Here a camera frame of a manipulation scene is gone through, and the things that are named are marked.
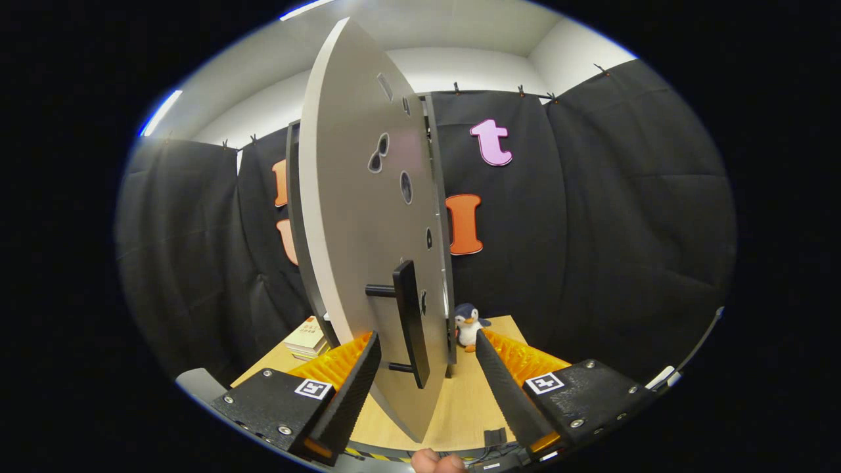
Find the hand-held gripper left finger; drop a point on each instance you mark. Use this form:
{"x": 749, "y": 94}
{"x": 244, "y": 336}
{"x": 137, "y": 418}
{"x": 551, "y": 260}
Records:
{"x": 351, "y": 401}

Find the narrow ceiling light panel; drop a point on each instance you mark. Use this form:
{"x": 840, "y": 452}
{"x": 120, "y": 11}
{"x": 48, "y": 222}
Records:
{"x": 161, "y": 112}

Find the yellow black hazard tape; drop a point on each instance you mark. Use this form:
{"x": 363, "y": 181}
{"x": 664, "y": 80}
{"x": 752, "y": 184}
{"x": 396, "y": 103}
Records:
{"x": 378, "y": 454}

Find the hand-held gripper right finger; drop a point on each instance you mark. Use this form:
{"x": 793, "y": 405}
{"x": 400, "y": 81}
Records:
{"x": 512, "y": 401}

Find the small white object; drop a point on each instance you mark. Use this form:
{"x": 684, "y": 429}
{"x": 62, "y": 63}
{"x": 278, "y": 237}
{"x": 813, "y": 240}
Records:
{"x": 660, "y": 378}

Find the beige cover book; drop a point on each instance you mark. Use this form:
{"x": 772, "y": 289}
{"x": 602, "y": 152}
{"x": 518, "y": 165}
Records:
{"x": 305, "y": 334}

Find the black backdrop cloth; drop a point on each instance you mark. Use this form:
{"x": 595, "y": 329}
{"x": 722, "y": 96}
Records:
{"x": 624, "y": 230}

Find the wide ceiling light panel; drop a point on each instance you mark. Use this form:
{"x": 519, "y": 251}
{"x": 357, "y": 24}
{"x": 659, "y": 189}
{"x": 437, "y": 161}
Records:
{"x": 305, "y": 8}

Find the small black box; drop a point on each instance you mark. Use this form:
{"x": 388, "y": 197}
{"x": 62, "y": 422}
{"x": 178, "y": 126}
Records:
{"x": 494, "y": 437}

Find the dark grey shoe cabinet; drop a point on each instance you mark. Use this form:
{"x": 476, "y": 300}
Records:
{"x": 294, "y": 197}

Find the row of black cloth clips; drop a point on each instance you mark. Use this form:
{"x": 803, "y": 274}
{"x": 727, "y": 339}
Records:
{"x": 456, "y": 87}

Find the yellow edged book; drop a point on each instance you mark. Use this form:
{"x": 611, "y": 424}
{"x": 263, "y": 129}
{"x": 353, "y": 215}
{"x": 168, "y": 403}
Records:
{"x": 312, "y": 353}

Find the penguin plush toy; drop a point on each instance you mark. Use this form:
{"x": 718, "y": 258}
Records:
{"x": 468, "y": 325}

